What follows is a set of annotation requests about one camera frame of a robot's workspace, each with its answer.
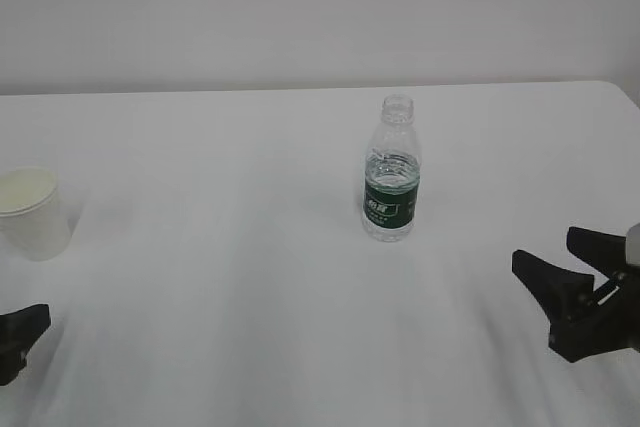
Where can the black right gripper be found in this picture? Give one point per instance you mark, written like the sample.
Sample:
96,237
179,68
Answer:
585,321

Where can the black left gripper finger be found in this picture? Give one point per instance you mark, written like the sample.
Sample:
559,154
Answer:
19,331

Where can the white paper cup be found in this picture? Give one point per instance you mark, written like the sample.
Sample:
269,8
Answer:
32,218

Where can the clear plastic water bottle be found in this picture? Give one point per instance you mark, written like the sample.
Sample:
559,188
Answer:
392,172

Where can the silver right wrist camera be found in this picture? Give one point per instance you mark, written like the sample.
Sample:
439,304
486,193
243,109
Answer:
632,246

